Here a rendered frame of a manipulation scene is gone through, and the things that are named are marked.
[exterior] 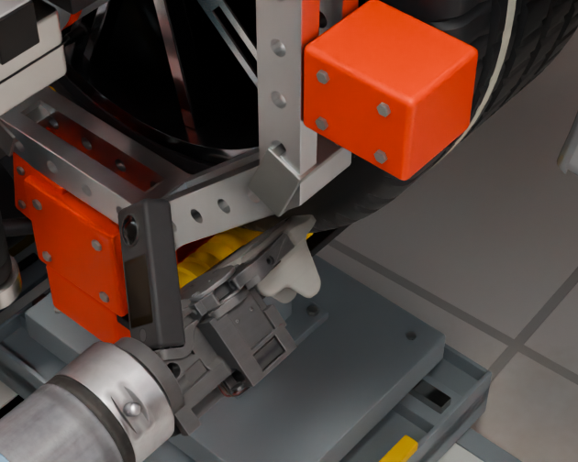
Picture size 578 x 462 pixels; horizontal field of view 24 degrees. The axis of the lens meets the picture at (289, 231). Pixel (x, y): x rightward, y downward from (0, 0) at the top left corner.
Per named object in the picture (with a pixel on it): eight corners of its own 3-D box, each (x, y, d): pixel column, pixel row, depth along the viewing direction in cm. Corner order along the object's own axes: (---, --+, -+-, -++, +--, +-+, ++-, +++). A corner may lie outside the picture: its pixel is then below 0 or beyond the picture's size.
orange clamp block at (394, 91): (368, 74, 95) (472, 128, 91) (297, 128, 91) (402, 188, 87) (372, -7, 90) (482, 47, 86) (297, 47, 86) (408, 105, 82)
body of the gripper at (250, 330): (255, 349, 110) (152, 440, 104) (198, 264, 109) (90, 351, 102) (305, 340, 104) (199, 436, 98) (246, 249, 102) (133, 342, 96)
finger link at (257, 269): (275, 256, 109) (202, 316, 104) (263, 237, 108) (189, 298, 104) (306, 247, 105) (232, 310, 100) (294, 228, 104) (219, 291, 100)
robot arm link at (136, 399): (34, 379, 100) (86, 368, 92) (82, 340, 103) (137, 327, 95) (101, 473, 102) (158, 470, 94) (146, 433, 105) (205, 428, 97)
